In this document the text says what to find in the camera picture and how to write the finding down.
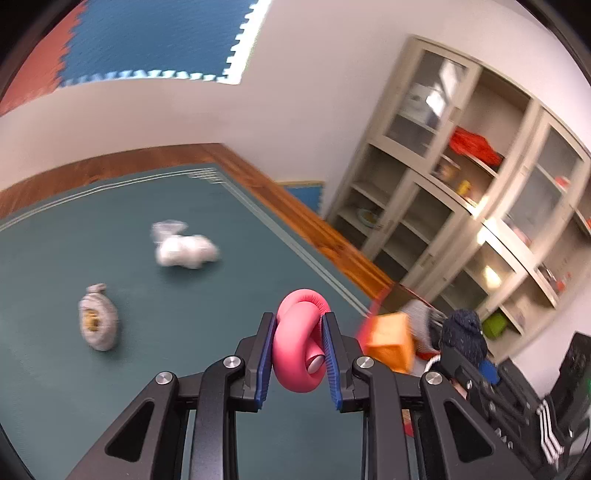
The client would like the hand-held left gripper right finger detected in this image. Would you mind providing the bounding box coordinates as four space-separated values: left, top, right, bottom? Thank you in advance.
322 312 536 480

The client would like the small blue foam mat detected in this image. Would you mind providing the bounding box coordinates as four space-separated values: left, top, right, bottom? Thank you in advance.
281 181 324 215

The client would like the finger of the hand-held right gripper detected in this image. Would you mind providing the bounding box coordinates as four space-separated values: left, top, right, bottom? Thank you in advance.
438 348 481 393
478 360 504 388

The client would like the large orange embossed cube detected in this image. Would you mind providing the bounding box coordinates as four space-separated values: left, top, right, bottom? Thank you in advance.
362 313 415 374

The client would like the navy sock ball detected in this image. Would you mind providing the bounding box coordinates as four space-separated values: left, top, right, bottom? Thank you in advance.
438 310 489 370

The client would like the black white-striped clothing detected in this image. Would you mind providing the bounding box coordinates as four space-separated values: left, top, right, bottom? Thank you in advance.
536 394 591 476

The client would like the pink knotted foam tube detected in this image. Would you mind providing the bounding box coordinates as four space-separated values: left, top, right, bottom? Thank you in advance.
271 289 331 394

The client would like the green box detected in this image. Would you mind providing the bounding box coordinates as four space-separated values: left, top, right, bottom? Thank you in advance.
482 313 509 339

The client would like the grey sock black ribbed cuff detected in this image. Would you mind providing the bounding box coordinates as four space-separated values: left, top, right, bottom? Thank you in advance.
399 300 446 356

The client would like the blue foam wall mat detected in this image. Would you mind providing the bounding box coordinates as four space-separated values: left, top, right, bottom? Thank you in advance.
60 0 273 86

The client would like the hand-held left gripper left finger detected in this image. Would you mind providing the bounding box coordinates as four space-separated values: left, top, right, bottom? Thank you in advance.
65 312 278 480

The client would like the beige glass-door cabinet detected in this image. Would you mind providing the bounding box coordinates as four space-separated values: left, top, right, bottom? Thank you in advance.
318 34 591 365

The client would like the red foam wall mat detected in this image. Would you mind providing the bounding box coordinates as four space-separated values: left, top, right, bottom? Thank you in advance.
0 0 90 116

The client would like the red bag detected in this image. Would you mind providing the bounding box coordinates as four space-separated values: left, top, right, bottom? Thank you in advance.
450 127 504 167

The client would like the white plush toy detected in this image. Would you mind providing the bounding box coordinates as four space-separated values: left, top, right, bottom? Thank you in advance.
151 220 220 269

